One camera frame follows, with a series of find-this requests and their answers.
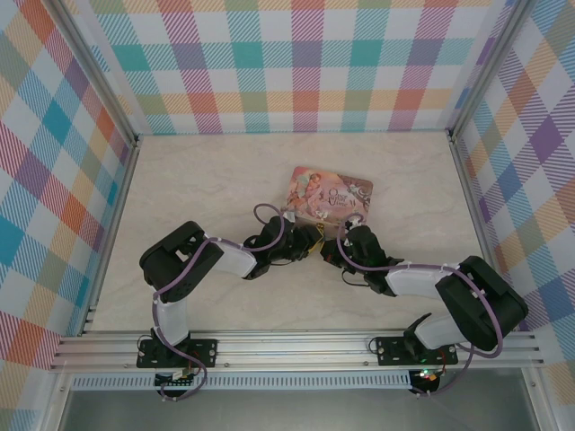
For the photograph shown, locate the pink illustrated tin box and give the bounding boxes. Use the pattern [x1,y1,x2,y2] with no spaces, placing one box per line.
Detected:
[279,165,376,231]

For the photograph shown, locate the controller board with lit LED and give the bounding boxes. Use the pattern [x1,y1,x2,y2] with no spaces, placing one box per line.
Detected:
[411,366,444,388]

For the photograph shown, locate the grey metal panel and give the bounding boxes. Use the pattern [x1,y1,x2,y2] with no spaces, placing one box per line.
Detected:
[57,388,540,431]

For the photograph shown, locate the green controller circuit board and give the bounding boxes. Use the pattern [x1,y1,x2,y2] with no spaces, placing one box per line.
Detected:
[154,368,199,390]

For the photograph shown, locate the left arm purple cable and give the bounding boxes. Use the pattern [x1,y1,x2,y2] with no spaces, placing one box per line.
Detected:
[151,204,293,402]

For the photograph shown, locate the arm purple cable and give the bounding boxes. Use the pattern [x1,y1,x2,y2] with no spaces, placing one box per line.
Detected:
[336,217,505,399]
[151,204,293,402]

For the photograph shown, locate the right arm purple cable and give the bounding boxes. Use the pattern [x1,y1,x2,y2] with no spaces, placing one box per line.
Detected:
[336,217,505,399]

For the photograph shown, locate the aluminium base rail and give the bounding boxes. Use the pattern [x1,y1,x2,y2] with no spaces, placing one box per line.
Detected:
[48,330,545,374]

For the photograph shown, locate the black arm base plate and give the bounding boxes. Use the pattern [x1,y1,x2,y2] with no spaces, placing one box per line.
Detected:
[376,336,459,367]
[136,339,219,369]

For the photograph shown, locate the aluminium side floor rail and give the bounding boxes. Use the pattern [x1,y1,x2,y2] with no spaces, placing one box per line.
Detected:
[447,128,518,333]
[79,134,141,338]

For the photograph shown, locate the white slotted cable duct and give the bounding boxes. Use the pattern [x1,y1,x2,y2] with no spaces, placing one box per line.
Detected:
[71,370,413,391]

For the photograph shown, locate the aluminium frame post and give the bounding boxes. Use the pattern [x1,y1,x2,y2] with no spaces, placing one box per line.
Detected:
[56,0,141,147]
[448,0,534,136]

